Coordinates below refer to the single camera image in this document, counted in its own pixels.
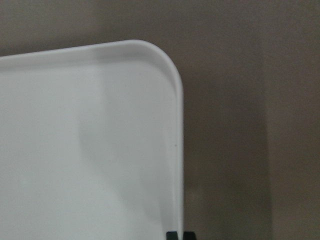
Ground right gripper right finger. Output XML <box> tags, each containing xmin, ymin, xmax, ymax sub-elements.
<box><xmin>183</xmin><ymin>231</ymin><xmax>196</xmax><ymax>240</ymax></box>

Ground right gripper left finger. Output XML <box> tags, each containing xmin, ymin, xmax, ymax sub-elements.
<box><xmin>166</xmin><ymin>231</ymin><xmax>178</xmax><ymax>240</ymax></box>

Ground white rabbit tray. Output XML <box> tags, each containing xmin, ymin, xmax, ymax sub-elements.
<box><xmin>0</xmin><ymin>40</ymin><xmax>184</xmax><ymax>240</ymax></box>

